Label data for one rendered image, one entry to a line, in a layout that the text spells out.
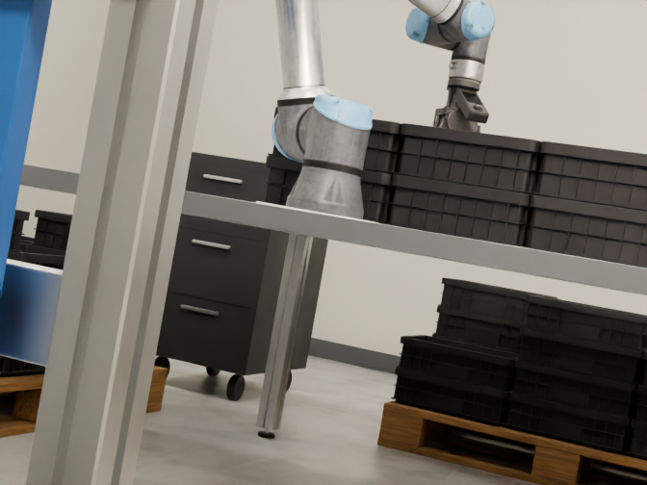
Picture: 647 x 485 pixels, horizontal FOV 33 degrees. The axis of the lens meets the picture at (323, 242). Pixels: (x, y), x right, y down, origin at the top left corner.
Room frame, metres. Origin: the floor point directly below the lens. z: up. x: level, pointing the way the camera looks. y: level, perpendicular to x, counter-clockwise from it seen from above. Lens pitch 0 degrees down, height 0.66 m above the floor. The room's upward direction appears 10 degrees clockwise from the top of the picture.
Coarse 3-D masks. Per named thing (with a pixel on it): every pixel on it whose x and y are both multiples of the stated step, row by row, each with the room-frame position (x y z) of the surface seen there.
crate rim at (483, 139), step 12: (408, 132) 2.28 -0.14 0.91; (420, 132) 2.28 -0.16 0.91; (432, 132) 2.26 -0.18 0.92; (444, 132) 2.26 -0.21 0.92; (456, 132) 2.25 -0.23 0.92; (468, 132) 2.24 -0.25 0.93; (492, 144) 2.22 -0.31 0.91; (504, 144) 2.21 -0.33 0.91; (516, 144) 2.20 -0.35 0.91; (528, 144) 2.19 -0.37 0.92
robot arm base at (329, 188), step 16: (304, 160) 2.08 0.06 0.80; (304, 176) 2.06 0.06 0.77; (320, 176) 2.04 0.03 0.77; (336, 176) 2.04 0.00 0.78; (352, 176) 2.06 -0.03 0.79; (304, 192) 2.04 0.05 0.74; (320, 192) 2.03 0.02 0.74; (336, 192) 2.04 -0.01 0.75; (352, 192) 2.05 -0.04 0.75; (304, 208) 2.03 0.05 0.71; (320, 208) 2.02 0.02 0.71; (336, 208) 2.03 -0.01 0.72; (352, 208) 2.04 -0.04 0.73
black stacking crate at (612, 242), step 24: (552, 216) 2.17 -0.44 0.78; (576, 216) 2.15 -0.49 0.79; (600, 216) 2.12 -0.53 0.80; (624, 216) 2.11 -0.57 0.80; (528, 240) 2.21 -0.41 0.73; (552, 240) 2.17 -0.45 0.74; (576, 240) 2.15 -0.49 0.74; (600, 240) 2.13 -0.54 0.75; (624, 240) 2.11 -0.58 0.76; (624, 264) 2.10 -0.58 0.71
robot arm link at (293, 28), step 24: (288, 0) 2.15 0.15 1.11; (312, 0) 2.16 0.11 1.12; (288, 24) 2.16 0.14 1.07; (312, 24) 2.16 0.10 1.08; (288, 48) 2.17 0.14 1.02; (312, 48) 2.16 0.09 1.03; (288, 72) 2.18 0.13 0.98; (312, 72) 2.17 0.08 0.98; (288, 96) 2.17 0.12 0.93; (312, 96) 2.16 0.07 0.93; (288, 120) 2.17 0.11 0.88; (288, 144) 2.19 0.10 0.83
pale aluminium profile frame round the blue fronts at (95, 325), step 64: (128, 0) 0.54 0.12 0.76; (192, 0) 0.54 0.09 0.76; (128, 64) 0.54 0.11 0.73; (192, 64) 0.55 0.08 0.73; (128, 128) 0.53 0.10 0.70; (192, 128) 0.56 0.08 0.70; (128, 192) 0.53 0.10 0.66; (128, 256) 0.53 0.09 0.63; (0, 320) 0.60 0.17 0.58; (64, 320) 0.54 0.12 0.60; (128, 320) 0.53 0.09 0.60; (64, 384) 0.54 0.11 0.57; (128, 384) 0.55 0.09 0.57; (64, 448) 0.54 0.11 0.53; (128, 448) 0.55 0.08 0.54
